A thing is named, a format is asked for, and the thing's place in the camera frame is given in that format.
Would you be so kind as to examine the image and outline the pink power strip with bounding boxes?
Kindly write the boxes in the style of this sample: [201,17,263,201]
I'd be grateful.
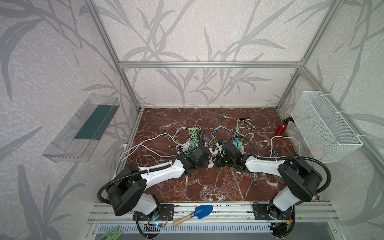
[237,143,246,155]

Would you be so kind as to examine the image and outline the teal plugs on pink strip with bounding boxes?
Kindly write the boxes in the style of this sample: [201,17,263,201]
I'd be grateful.
[233,138,243,151]

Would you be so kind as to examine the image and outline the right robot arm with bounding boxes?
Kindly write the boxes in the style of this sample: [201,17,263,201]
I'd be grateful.
[218,142,332,215]

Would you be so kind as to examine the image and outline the white wire mesh basket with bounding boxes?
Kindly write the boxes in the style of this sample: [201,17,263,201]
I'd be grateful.
[291,91,363,163]

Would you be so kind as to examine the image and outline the white power cord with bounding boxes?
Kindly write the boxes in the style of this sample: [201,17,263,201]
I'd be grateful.
[115,132,184,169]

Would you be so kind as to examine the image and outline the white power strip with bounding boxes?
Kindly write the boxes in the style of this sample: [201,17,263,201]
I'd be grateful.
[208,148,219,169]

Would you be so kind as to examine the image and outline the red spray bottle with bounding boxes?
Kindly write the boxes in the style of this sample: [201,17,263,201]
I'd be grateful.
[275,117,295,136]

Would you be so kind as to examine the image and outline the green plastic clip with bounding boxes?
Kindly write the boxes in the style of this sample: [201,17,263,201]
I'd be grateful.
[97,225,123,240]

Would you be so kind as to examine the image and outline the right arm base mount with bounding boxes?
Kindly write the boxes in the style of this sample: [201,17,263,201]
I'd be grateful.
[252,202,294,222]

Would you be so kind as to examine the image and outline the blue toy shovel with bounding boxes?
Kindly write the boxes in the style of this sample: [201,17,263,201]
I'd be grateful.
[173,205,214,227]

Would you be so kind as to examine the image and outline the clear plastic wall tray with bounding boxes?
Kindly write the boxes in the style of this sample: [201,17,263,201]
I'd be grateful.
[43,94,120,163]

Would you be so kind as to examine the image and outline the blue power strip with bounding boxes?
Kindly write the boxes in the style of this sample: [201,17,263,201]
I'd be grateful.
[183,140,197,152]

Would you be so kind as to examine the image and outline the light green cable bundle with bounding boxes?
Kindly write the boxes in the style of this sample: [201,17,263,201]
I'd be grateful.
[173,125,217,148]

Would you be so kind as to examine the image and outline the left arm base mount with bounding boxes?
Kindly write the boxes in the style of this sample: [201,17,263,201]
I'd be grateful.
[133,204,175,222]

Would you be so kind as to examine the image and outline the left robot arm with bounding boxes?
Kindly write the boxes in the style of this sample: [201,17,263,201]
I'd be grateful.
[97,145,211,217]

